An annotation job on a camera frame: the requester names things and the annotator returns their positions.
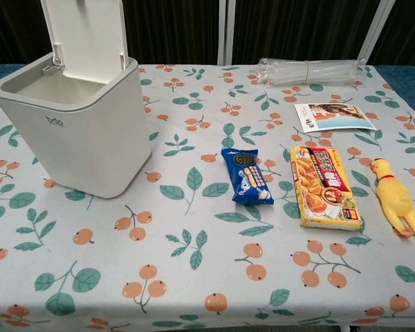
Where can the white square plastic container lid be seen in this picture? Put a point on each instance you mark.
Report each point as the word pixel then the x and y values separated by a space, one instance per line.
pixel 90 34

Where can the rubber band on tubes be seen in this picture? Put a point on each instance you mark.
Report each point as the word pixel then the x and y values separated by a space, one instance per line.
pixel 308 72

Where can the printed postcard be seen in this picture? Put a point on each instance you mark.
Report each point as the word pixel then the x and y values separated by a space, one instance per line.
pixel 333 117

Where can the black partition panel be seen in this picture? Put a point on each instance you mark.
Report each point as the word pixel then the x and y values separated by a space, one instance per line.
pixel 297 27
pixel 169 31
pixel 408 27

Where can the floral fruit print tablecloth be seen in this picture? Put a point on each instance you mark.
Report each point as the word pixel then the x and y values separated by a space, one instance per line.
pixel 207 269

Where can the silver partition post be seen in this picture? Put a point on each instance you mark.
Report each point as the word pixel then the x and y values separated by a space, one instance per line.
pixel 226 31
pixel 373 31

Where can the yellow curry box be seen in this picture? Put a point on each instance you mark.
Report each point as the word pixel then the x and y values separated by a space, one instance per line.
pixel 323 190

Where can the white square box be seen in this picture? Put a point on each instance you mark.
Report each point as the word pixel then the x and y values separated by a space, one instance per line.
pixel 90 138

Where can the yellow rubber chicken toy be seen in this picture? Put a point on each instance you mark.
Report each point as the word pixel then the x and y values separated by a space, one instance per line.
pixel 394 197

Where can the blue Oreo cookie packet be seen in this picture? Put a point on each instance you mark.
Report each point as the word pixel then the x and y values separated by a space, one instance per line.
pixel 247 178

